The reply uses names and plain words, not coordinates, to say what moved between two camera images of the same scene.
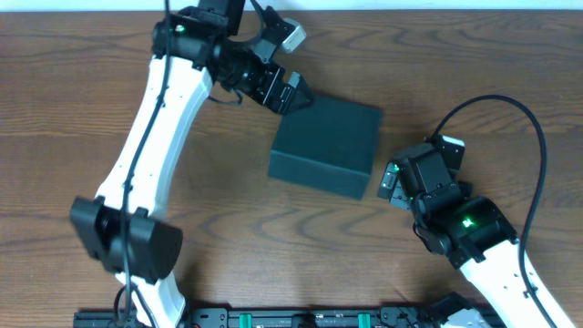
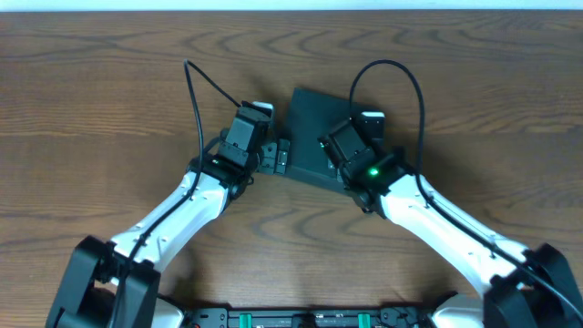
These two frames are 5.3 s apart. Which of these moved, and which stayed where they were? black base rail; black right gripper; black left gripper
Moved: black right gripper; black left gripper
Stayed: black base rail
